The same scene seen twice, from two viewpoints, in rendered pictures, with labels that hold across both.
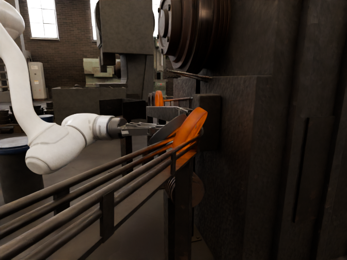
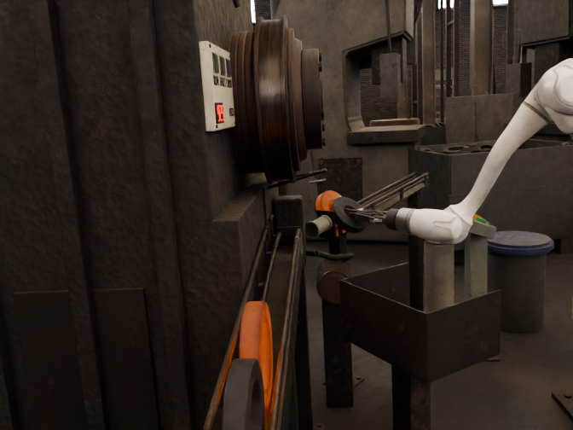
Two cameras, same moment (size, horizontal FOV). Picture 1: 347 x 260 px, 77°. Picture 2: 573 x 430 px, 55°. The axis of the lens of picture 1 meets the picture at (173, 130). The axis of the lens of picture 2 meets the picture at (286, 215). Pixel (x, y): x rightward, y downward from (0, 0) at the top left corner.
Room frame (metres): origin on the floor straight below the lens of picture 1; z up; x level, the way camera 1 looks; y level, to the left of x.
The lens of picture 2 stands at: (2.66, 0.50, 1.10)
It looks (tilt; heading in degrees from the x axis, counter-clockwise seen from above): 11 degrees down; 200
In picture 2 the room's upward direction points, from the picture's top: 3 degrees counter-clockwise
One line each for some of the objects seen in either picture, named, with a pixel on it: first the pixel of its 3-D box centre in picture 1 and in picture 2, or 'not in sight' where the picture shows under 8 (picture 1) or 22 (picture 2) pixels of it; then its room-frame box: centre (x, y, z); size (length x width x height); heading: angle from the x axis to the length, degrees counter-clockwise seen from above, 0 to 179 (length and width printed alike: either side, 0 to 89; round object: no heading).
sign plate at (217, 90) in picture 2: not in sight; (219, 88); (1.50, -0.08, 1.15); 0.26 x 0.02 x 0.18; 16
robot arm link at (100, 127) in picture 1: (107, 128); (407, 221); (0.77, 0.24, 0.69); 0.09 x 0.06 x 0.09; 161
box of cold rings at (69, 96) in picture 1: (92, 108); not in sight; (3.60, 1.34, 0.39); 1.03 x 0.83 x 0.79; 110
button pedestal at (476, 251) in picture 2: not in sight; (475, 284); (0.29, 0.46, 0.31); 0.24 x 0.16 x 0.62; 16
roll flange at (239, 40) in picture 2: (202, 26); (251, 103); (1.16, -0.14, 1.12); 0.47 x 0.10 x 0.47; 16
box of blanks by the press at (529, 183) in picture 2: not in sight; (487, 194); (-1.56, 0.50, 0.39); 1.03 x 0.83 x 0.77; 121
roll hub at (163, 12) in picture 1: (167, 23); (314, 100); (1.12, 0.03, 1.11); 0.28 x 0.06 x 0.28; 16
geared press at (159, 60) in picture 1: (156, 66); not in sight; (10.11, 0.74, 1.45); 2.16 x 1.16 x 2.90; 16
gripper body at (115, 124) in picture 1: (125, 128); (388, 218); (0.75, 0.17, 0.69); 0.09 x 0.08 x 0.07; 71
